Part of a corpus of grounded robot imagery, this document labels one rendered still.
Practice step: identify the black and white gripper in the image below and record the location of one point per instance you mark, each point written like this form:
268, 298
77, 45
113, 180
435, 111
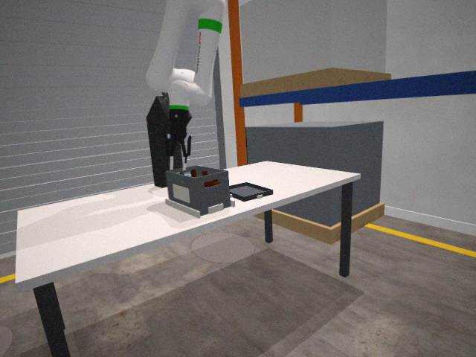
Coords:
178, 133

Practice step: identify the grey divided crate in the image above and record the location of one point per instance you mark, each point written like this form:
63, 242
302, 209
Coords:
191, 192

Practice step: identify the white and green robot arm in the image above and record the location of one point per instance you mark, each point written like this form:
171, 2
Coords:
162, 76

